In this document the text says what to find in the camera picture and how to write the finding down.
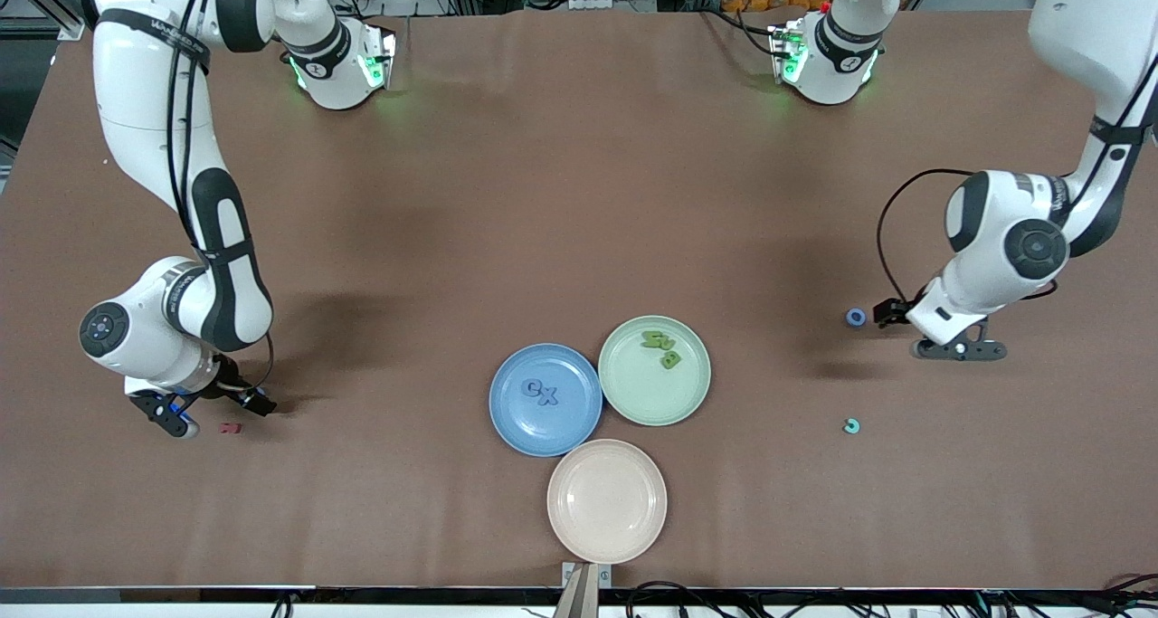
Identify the green plate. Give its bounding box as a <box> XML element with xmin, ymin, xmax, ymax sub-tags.
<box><xmin>598</xmin><ymin>315</ymin><xmax>712</xmax><ymax>427</ymax></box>

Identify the blue plate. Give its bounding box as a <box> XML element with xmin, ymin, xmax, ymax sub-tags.
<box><xmin>489</xmin><ymin>343</ymin><xmax>603</xmax><ymax>458</ymax></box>

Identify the beige plate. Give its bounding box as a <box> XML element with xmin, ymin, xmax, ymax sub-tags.
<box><xmin>546</xmin><ymin>438</ymin><xmax>669</xmax><ymax>565</ymax></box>

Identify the long white power strip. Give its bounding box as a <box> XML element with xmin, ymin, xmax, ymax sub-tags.
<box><xmin>525</xmin><ymin>0</ymin><xmax>657</xmax><ymax>13</ymax></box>

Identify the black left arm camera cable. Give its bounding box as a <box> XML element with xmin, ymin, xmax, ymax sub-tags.
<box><xmin>875</xmin><ymin>52</ymin><xmax>1158</xmax><ymax>307</ymax></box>

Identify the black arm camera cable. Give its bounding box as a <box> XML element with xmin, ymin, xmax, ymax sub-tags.
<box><xmin>166</xmin><ymin>0</ymin><xmax>275</xmax><ymax>393</ymax></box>
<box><xmin>875</xmin><ymin>52</ymin><xmax>1158</xmax><ymax>307</ymax></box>

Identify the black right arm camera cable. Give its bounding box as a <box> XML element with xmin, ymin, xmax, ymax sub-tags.
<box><xmin>166</xmin><ymin>0</ymin><xmax>275</xmax><ymax>393</ymax></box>

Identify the black table edge rail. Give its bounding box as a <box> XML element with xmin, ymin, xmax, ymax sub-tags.
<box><xmin>0</xmin><ymin>586</ymin><xmax>1158</xmax><ymax>606</ymax></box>

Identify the black cable bundle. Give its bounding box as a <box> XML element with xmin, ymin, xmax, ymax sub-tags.
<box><xmin>624</xmin><ymin>575</ymin><xmax>1158</xmax><ymax>618</ymax></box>

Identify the metal table bracket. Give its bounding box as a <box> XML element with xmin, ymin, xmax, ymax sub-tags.
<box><xmin>561</xmin><ymin>561</ymin><xmax>612</xmax><ymax>618</ymax></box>

